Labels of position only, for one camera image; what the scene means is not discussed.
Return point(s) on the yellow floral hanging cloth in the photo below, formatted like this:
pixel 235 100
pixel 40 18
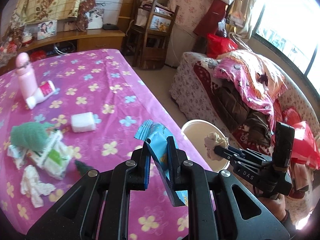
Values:
pixel 38 11

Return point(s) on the white foam block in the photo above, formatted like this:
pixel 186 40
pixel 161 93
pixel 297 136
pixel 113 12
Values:
pixel 83 122

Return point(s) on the blue snack wrapper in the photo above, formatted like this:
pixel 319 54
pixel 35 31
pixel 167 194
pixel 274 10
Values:
pixel 156 134

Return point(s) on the right hand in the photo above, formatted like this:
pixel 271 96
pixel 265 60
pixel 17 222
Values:
pixel 275 206

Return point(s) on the framed family photo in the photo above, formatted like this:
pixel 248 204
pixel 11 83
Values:
pixel 46 29

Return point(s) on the wooden chair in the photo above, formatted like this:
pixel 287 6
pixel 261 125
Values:
pixel 149 47

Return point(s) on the red plastic bag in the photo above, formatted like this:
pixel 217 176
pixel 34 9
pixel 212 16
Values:
pixel 217 45

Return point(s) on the dark brown jacket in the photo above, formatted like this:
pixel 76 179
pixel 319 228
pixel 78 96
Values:
pixel 247 125

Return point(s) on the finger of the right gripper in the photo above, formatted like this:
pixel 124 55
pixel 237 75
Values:
pixel 225 153
pixel 238 150

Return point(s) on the green knitted cloth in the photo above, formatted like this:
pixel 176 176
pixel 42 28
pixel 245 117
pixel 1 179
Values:
pixel 31 135

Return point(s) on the cream round trash bin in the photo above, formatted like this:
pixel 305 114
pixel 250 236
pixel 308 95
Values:
pixel 196 131

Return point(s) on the white red labelled bottle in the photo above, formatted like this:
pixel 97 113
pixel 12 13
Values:
pixel 42 93

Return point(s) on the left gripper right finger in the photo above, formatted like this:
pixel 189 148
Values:
pixel 219 206

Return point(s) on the pink floral tablecloth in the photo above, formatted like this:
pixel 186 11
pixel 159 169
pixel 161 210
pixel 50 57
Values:
pixel 97 81

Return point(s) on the pink thermos bottle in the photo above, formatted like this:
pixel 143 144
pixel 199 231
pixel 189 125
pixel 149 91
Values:
pixel 26 75

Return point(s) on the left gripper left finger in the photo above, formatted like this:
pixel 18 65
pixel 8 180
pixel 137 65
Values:
pixel 97 205

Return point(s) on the floral covered sofa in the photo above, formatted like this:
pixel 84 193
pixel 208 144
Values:
pixel 193 88

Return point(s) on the picture on chair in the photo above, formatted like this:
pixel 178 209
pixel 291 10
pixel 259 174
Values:
pixel 160 24

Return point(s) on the dark red hanging garment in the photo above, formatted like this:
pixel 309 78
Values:
pixel 209 23

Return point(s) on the white tissue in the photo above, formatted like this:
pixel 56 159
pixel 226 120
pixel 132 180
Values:
pixel 32 186

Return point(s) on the pink patterned blanket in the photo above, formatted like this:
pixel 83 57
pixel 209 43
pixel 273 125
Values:
pixel 256 78

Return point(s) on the wooden low cabinet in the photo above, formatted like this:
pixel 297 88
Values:
pixel 89 40

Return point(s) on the red bag on sofa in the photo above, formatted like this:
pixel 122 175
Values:
pixel 305 150

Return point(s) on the beige paper ball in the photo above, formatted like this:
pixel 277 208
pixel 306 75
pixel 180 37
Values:
pixel 211 141

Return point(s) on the white green plastic wrapper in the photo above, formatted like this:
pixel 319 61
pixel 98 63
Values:
pixel 54 158

